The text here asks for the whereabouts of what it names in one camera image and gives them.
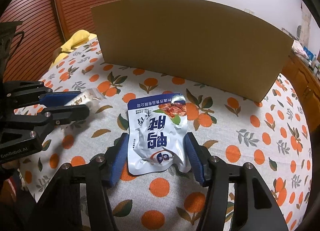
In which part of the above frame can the folded floral cloth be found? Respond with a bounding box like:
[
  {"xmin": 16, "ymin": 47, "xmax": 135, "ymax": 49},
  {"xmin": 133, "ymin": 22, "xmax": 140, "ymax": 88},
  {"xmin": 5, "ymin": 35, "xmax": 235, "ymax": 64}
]
[{"xmin": 291, "ymin": 40, "xmax": 311, "ymax": 61}]

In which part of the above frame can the small white snack packet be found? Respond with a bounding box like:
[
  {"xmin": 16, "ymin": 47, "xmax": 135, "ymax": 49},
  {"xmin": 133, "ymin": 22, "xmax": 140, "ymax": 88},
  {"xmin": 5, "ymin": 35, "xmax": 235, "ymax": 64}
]
[{"xmin": 65, "ymin": 88, "xmax": 105, "ymax": 112}]

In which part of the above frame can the floral curtain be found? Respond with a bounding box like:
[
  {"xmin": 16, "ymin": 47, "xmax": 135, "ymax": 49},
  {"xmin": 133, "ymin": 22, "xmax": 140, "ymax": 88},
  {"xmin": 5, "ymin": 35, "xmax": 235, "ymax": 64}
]
[{"xmin": 299, "ymin": 1, "xmax": 312, "ymax": 47}]

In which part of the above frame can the white blue duck snack packet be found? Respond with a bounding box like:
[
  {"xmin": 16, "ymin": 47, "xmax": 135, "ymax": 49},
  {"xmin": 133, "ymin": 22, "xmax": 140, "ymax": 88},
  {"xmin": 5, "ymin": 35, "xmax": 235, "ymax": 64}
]
[{"xmin": 127, "ymin": 93, "xmax": 191, "ymax": 175}]

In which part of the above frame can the brown louvered wardrobe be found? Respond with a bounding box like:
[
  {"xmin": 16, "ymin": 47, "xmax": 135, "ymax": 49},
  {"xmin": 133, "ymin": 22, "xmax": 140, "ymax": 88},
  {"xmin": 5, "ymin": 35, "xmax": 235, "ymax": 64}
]
[{"xmin": 1, "ymin": 0, "xmax": 116, "ymax": 81}]

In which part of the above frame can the brown cardboard box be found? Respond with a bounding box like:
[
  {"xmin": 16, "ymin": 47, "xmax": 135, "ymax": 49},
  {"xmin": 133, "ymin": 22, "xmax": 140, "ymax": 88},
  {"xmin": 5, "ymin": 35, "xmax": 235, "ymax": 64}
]
[{"xmin": 91, "ymin": 0, "xmax": 293, "ymax": 102}]

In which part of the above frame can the wooden sideboard cabinet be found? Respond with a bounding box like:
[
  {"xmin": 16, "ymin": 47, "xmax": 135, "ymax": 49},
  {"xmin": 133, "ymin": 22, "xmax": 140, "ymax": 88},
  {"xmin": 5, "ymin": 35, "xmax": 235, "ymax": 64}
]
[{"xmin": 281, "ymin": 52, "xmax": 319, "ymax": 133}]

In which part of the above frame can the orange print tablecloth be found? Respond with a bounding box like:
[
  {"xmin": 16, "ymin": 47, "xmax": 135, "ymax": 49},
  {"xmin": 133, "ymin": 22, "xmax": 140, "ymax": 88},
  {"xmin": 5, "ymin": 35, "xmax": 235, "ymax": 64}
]
[{"xmin": 20, "ymin": 39, "xmax": 312, "ymax": 230}]

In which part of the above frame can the yellow plush toy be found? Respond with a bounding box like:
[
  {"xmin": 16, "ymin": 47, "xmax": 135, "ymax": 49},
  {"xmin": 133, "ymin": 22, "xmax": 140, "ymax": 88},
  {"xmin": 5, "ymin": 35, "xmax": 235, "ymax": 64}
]
[{"xmin": 49, "ymin": 29, "xmax": 97, "ymax": 69}]

